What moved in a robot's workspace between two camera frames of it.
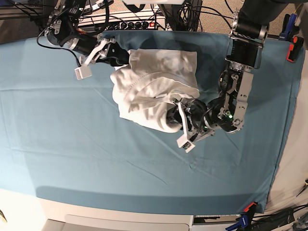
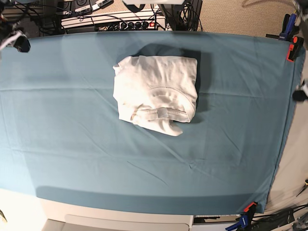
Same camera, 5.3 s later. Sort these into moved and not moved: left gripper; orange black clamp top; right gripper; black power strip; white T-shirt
Moved: right gripper; white T-shirt; left gripper
Not moved: orange black clamp top; black power strip
